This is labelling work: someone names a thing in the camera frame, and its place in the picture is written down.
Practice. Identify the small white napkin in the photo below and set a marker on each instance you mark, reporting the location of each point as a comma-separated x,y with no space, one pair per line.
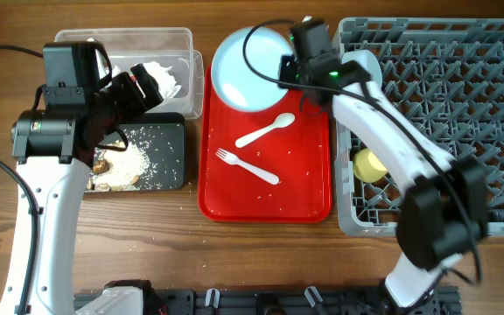
115,71

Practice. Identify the food leftovers with rice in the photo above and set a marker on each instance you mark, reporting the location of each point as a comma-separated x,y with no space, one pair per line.
120,170

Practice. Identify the light blue bowl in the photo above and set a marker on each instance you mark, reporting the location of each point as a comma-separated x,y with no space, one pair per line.
367,60

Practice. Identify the white plastic spoon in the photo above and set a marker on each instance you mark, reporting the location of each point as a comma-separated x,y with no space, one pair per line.
282,121

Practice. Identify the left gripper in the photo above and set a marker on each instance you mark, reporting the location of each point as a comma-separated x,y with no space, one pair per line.
136,103

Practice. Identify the clear plastic bin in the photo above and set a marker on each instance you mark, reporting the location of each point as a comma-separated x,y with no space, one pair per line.
168,46

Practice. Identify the yellow plastic cup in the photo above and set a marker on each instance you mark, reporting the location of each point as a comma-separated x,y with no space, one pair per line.
367,167

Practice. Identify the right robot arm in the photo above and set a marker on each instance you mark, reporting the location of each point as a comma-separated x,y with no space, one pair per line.
443,212

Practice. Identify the white plastic fork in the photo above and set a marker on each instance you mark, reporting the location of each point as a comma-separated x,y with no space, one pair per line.
231,159

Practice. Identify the light blue plate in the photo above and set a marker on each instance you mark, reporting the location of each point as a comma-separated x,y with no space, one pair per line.
235,83

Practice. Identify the grey dishwasher rack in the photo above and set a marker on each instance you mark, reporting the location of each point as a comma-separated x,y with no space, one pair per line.
447,76

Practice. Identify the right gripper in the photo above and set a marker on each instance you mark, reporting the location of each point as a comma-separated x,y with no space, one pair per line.
284,72

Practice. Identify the black waste tray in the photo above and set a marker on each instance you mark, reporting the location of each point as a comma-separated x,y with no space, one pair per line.
166,135

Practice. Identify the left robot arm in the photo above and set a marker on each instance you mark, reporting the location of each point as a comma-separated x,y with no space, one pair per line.
54,149

